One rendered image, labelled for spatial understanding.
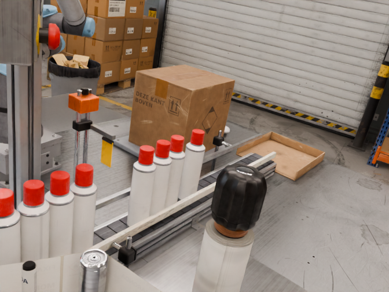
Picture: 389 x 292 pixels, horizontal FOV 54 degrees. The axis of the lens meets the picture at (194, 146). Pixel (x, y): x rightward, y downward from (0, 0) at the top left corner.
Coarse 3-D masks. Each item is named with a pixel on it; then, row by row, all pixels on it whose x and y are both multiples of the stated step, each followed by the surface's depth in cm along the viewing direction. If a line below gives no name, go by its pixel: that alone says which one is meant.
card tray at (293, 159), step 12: (252, 144) 163; (264, 144) 168; (276, 144) 171; (288, 144) 171; (300, 144) 168; (276, 156) 158; (288, 156) 160; (300, 156) 162; (312, 156) 165; (276, 168) 147; (288, 168) 149; (300, 168) 151
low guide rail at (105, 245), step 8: (272, 152) 140; (256, 160) 130; (264, 160) 133; (200, 192) 104; (208, 192) 108; (184, 200) 99; (192, 200) 102; (168, 208) 95; (176, 208) 96; (152, 216) 90; (160, 216) 92; (136, 224) 86; (144, 224) 88; (152, 224) 90; (120, 232) 83; (128, 232) 84; (136, 232) 86; (104, 240) 80; (112, 240) 80; (120, 240) 82; (96, 248) 77; (104, 248) 79
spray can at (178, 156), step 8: (176, 136) 93; (176, 144) 92; (176, 152) 93; (176, 160) 93; (184, 160) 95; (176, 168) 94; (176, 176) 95; (168, 184) 95; (176, 184) 96; (168, 192) 96; (176, 192) 97; (168, 200) 97; (176, 200) 99
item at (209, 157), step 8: (256, 136) 139; (240, 144) 130; (216, 152) 119; (224, 152) 122; (208, 160) 116; (120, 192) 89; (128, 192) 90; (104, 200) 85; (112, 200) 86; (96, 208) 83
